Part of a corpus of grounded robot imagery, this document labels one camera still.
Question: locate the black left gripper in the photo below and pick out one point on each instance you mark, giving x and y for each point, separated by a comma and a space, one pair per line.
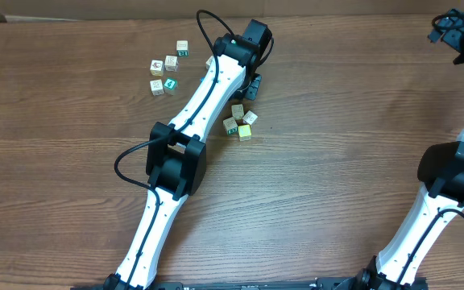
252, 89

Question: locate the yellow-framed blue picture block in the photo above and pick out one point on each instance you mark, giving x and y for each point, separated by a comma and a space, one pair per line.
237, 111

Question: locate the red number 3 block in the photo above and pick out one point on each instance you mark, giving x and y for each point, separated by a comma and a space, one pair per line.
249, 118

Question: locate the white block red drawing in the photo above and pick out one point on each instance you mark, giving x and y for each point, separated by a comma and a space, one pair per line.
230, 125

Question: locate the white-top green-sided block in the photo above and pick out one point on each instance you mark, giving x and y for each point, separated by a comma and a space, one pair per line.
244, 132

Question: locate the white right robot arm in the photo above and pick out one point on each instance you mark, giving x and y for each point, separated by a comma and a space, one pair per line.
439, 200

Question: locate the plain wooden picture block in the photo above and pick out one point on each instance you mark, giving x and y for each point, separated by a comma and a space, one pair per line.
209, 62

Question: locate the green letter R block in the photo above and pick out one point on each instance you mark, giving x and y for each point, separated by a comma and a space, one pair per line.
182, 48

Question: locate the leaf picture wooden block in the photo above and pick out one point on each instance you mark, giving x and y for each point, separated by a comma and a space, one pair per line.
171, 63

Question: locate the green number 4 block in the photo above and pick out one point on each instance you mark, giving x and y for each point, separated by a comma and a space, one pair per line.
170, 86

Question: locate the yellow-sided boot picture block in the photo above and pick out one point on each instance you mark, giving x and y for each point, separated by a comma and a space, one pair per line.
157, 68

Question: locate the butterfly picture wooden block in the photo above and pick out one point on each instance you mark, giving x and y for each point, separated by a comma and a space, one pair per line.
157, 87

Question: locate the cardboard back panel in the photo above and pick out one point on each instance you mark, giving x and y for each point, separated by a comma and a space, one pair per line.
29, 10

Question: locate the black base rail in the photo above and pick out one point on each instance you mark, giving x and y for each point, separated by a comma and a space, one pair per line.
329, 283

